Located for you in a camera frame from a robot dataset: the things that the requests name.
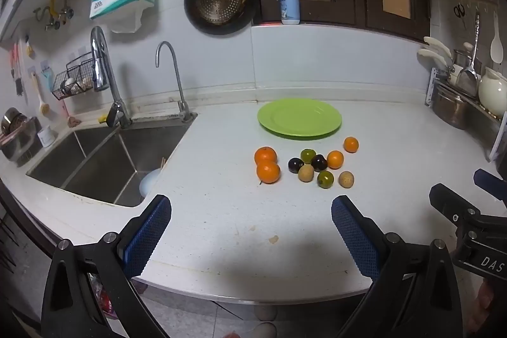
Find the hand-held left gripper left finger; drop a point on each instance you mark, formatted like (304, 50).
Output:
(148, 239)

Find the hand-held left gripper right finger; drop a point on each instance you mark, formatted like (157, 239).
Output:
(356, 239)

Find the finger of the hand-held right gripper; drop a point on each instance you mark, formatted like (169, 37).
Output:
(447, 199)
(489, 181)

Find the brown longan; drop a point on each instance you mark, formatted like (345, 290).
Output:
(346, 179)
(306, 174)

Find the green tomato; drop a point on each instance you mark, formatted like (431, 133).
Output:
(307, 155)
(325, 179)

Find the small orange tomato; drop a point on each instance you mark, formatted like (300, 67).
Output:
(351, 144)
(335, 159)

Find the dark purple fruit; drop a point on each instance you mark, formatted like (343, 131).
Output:
(319, 162)
(294, 165)

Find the large orange mandarin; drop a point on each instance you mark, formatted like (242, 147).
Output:
(268, 172)
(265, 156)

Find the green plate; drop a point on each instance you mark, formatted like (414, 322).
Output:
(299, 119)

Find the person's right hand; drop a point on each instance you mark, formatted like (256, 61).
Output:
(486, 298)

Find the white bowl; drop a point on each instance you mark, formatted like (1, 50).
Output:
(149, 183)

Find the metal utensil rack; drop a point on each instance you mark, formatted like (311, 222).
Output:
(487, 116)

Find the stainless steel pot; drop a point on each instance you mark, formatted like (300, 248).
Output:
(449, 108)

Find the white ceramic jug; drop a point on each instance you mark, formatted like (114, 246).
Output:
(493, 92)

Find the stainless steel sink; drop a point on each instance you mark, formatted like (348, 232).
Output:
(103, 160)

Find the metal skimmer spatula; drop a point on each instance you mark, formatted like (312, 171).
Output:
(467, 80)

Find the white slipper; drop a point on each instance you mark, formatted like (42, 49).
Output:
(265, 331)

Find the white rice spoon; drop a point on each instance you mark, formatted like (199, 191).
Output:
(496, 47)

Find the white cup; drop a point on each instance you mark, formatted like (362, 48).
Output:
(47, 136)

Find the thin gooseneck faucet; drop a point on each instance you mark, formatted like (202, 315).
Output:
(176, 72)

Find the dish rack with pot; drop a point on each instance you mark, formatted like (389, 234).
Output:
(16, 132)

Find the black scissors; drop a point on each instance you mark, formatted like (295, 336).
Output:
(459, 11)

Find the large chrome faucet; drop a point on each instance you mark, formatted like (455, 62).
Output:
(101, 64)

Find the metal colander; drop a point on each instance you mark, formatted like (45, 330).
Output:
(218, 1)

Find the hanging metal wall hooks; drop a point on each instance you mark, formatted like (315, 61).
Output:
(53, 11)

